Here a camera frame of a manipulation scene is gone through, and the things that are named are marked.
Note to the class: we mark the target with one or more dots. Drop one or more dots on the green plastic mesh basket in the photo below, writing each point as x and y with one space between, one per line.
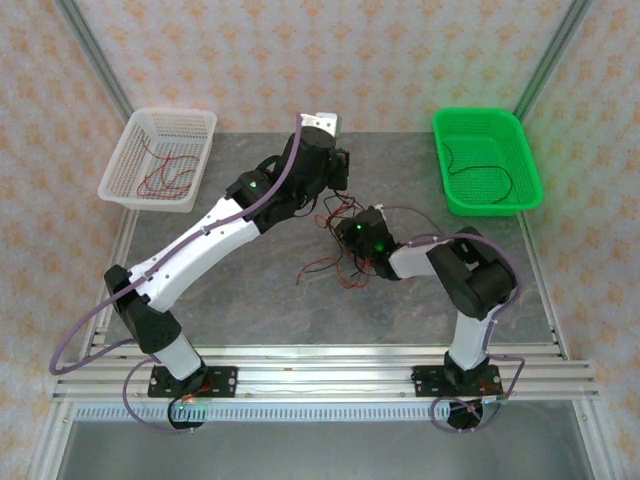
480 130

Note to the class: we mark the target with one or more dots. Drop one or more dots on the aluminium frame post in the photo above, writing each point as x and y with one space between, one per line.
550 55
90 50

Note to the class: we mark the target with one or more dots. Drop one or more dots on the white plastic mesh basket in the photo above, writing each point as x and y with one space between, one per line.
200 125

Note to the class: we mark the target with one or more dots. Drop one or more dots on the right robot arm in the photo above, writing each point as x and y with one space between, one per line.
470 340

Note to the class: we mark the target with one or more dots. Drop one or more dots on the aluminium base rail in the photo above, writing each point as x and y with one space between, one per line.
325 372

